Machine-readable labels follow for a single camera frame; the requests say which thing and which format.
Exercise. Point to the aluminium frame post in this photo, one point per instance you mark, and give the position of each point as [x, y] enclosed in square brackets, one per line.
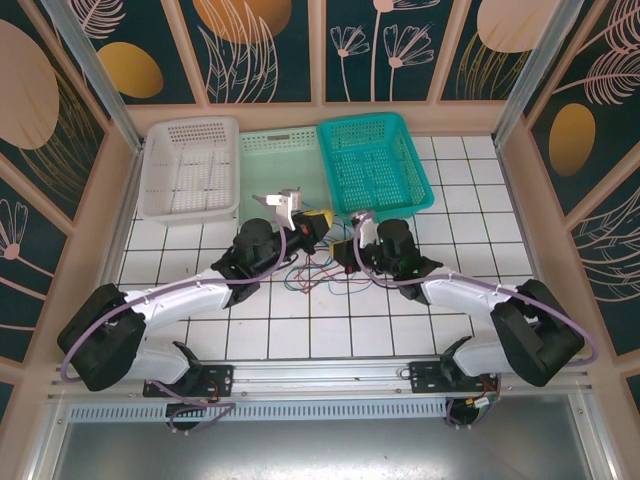
[535, 70]
[100, 80]

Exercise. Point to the light green plastic basket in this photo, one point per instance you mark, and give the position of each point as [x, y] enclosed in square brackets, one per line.
[280, 160]

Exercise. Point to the teal plastic basket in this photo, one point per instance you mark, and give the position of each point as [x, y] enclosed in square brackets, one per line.
[375, 165]

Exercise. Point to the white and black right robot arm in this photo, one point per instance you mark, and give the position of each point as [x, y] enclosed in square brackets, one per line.
[465, 295]

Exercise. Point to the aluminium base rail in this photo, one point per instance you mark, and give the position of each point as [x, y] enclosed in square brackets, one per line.
[320, 375]

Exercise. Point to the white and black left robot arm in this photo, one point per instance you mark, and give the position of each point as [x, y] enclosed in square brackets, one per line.
[175, 300]

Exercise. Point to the white plastic basket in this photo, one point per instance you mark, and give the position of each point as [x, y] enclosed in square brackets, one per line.
[190, 170]

